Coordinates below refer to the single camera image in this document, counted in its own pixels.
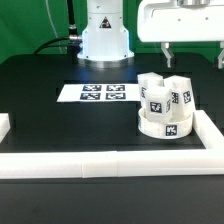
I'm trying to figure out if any white U-shaped fence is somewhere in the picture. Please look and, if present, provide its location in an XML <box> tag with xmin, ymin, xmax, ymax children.
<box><xmin>0</xmin><ymin>110</ymin><xmax>224</xmax><ymax>179</ymax></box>

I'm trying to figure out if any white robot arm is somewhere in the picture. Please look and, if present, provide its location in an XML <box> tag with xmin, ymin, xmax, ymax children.
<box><xmin>78</xmin><ymin>0</ymin><xmax>224</xmax><ymax>69</ymax></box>

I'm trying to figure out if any black cable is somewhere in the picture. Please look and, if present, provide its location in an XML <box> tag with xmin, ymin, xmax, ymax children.
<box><xmin>33</xmin><ymin>35</ymin><xmax>83</xmax><ymax>55</ymax></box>

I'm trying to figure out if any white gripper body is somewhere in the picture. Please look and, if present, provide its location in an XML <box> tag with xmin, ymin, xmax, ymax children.
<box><xmin>137</xmin><ymin>0</ymin><xmax>224</xmax><ymax>42</ymax></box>

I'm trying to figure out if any white marker sheet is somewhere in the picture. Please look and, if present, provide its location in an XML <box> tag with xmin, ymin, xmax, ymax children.
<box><xmin>57</xmin><ymin>83</ymin><xmax>140</xmax><ymax>102</ymax></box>

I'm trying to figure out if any white thin cable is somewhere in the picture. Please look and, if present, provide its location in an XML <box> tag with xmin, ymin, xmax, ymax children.
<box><xmin>45</xmin><ymin>0</ymin><xmax>64</xmax><ymax>55</ymax></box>

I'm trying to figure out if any white round stool seat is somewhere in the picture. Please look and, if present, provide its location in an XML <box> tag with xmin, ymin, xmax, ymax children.
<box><xmin>138</xmin><ymin>108</ymin><xmax>193</xmax><ymax>139</ymax></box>

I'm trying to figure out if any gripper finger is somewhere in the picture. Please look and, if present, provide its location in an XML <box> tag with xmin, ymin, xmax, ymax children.
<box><xmin>217</xmin><ymin>41</ymin><xmax>224</xmax><ymax>69</ymax></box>
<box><xmin>161</xmin><ymin>42</ymin><xmax>174</xmax><ymax>68</ymax></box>

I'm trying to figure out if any black upright cable connector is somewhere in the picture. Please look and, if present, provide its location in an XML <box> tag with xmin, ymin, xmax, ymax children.
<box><xmin>66</xmin><ymin>0</ymin><xmax>78</xmax><ymax>35</ymax></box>

